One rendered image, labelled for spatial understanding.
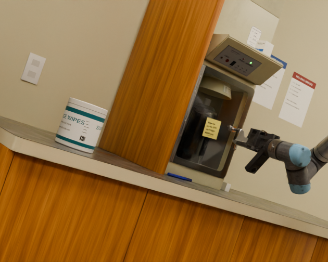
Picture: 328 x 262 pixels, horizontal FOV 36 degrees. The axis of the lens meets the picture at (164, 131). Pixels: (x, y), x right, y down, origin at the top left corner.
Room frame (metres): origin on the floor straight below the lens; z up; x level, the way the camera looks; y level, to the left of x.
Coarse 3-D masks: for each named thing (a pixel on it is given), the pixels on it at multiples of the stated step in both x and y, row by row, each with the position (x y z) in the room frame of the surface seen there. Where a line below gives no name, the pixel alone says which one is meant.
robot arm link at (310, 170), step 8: (304, 168) 1.81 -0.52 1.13; (312, 168) 1.86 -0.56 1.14; (288, 176) 1.84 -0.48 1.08; (296, 176) 1.82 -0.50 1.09; (304, 176) 1.82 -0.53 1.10; (312, 176) 1.86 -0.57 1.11; (296, 184) 1.83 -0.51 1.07; (304, 184) 1.83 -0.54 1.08; (296, 192) 1.85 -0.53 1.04; (304, 192) 1.84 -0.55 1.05
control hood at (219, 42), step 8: (216, 40) 1.91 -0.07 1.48; (224, 40) 1.88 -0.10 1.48; (232, 40) 1.88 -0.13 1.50; (240, 40) 1.90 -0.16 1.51; (208, 48) 1.94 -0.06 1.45; (216, 48) 1.90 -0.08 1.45; (224, 48) 1.91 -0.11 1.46; (240, 48) 1.92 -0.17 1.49; (248, 48) 1.93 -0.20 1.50; (208, 56) 1.93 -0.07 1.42; (216, 56) 1.94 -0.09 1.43; (256, 56) 1.97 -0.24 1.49; (264, 56) 1.98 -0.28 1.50; (216, 64) 1.99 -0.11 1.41; (264, 64) 2.02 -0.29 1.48; (272, 64) 2.02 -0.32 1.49; (280, 64) 2.03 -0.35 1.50; (232, 72) 2.04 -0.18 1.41; (256, 72) 2.05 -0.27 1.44; (264, 72) 2.05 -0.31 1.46; (272, 72) 2.06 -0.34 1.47; (248, 80) 2.09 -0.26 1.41; (256, 80) 2.09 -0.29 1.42; (264, 80) 2.09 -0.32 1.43
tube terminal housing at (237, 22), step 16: (240, 0) 2.01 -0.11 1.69; (224, 16) 1.98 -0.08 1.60; (240, 16) 2.02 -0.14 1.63; (256, 16) 2.07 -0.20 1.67; (272, 16) 2.11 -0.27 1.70; (224, 32) 1.99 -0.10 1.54; (240, 32) 2.04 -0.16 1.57; (272, 32) 2.13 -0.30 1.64; (208, 64) 1.98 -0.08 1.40; (240, 80) 2.08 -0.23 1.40; (192, 176) 2.04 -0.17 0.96; (208, 176) 2.09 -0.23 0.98
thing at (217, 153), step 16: (208, 80) 1.98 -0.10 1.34; (224, 80) 2.02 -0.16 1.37; (208, 96) 2.00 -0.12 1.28; (224, 96) 2.04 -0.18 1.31; (240, 96) 2.08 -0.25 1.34; (192, 112) 1.97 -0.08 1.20; (208, 112) 2.01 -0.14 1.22; (224, 112) 2.06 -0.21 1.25; (240, 112) 2.10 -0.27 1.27; (192, 128) 1.98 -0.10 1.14; (224, 128) 2.07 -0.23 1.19; (240, 128) 2.12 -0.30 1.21; (192, 144) 2.00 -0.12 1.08; (208, 144) 2.04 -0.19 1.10; (224, 144) 2.09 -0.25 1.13; (176, 160) 1.97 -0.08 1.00; (192, 160) 2.01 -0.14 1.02; (208, 160) 2.06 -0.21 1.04; (224, 160) 2.10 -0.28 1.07; (224, 176) 2.12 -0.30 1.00
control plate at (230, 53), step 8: (232, 48) 1.92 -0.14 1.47; (224, 56) 1.94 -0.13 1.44; (232, 56) 1.95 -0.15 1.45; (240, 56) 1.96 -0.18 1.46; (248, 56) 1.96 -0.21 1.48; (224, 64) 1.98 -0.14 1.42; (240, 64) 1.99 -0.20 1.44; (248, 64) 2.00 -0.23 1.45; (256, 64) 2.01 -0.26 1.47; (240, 72) 2.03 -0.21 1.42; (248, 72) 2.04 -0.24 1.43
